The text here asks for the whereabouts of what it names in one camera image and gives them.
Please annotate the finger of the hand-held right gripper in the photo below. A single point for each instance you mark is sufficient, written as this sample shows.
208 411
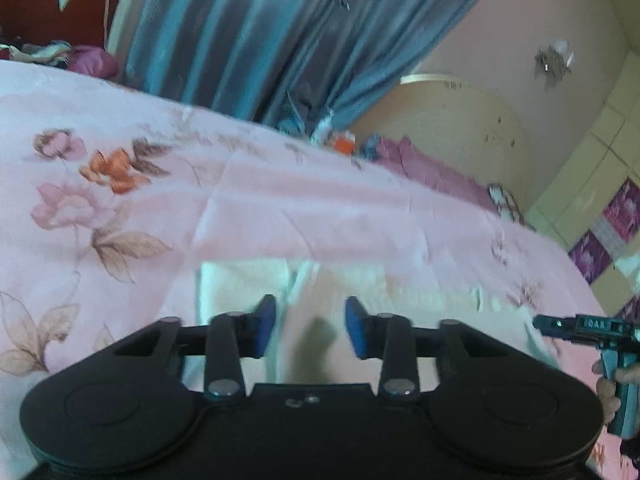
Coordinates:
555 325

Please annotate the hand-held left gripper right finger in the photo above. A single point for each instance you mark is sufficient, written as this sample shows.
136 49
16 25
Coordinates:
356 326

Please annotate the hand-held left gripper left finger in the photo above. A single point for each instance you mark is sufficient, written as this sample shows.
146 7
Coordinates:
265 321

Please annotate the white knit sweater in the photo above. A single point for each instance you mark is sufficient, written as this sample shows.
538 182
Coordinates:
360 280

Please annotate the pile of clothes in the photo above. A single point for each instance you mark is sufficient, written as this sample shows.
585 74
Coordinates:
75 57

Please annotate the person's right hand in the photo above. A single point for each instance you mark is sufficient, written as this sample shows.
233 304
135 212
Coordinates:
606 397

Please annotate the pink floral bed sheet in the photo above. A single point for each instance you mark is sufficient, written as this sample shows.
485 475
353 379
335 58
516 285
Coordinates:
300 200

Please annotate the patterned pillow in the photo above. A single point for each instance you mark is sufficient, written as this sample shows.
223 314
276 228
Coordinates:
505 205

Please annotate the cream wardrobe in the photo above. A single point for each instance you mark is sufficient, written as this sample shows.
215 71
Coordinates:
590 160

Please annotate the purple cloth bundle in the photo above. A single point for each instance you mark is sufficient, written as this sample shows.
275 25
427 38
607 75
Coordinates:
430 170

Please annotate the orange packet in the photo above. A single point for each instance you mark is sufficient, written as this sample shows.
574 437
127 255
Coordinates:
345 144

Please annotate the cream round headboard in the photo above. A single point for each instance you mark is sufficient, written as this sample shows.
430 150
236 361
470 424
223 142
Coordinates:
465 130

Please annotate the blue curtain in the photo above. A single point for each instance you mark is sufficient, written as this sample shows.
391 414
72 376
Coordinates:
260 35

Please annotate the wall lamp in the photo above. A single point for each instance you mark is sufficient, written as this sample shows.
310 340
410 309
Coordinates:
552 60

